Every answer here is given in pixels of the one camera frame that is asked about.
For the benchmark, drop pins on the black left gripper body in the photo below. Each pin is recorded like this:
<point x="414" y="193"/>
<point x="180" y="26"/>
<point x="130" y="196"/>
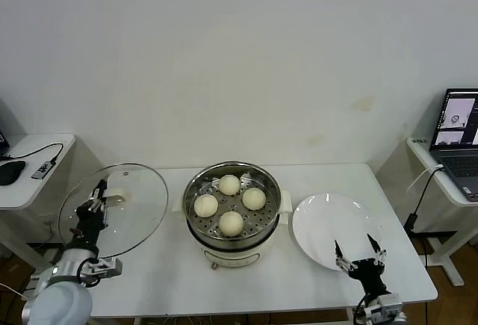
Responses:
<point x="89" y="226"/>

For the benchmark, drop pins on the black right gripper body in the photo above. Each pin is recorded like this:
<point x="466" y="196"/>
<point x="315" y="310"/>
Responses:
<point x="369" y="276"/>

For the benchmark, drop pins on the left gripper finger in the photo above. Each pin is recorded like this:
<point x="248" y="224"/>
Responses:
<point x="100" y="189"/>
<point x="105" y="216"/>

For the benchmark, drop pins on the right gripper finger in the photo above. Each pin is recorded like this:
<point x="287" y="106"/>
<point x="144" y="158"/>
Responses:
<point x="374" y="244"/>
<point x="339" y="252"/>

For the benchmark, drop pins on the white steamed baozi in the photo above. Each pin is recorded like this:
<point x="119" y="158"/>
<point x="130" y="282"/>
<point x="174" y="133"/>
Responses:
<point x="229" y="184"/>
<point x="206" y="205"/>
<point x="231" y="223"/>
<point x="254" y="198"/>

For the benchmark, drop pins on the stainless steel steamer basket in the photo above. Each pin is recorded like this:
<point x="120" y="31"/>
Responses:
<point x="269" y="190"/>

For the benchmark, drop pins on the steel steamer pot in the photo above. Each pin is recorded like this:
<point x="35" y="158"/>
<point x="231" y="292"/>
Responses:
<point x="231" y="257"/>

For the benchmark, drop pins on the white round plate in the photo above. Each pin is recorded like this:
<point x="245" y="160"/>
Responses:
<point x="328" y="228"/>

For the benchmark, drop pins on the white side table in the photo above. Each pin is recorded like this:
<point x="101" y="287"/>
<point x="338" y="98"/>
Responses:
<point x="33" y="149"/>
<point x="420" y="151"/>

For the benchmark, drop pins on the black computer mouse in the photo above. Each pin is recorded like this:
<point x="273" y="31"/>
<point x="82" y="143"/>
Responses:
<point x="11" y="172"/>

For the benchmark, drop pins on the computer monitor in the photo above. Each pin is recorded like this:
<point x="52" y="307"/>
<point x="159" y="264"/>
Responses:
<point x="3" y="143"/>

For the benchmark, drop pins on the grey open laptop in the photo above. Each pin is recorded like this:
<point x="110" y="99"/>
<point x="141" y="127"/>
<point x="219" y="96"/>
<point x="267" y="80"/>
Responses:
<point x="461" y="168"/>

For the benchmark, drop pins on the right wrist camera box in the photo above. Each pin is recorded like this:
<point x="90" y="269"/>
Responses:
<point x="388" y="306"/>

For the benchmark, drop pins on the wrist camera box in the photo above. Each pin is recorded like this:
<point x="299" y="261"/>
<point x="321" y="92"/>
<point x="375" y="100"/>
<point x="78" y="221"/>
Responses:
<point x="108" y="267"/>
<point x="388" y="306"/>

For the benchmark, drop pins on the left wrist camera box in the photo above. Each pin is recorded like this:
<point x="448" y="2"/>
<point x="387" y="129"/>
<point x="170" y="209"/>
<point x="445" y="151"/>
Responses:
<point x="108" y="267"/>

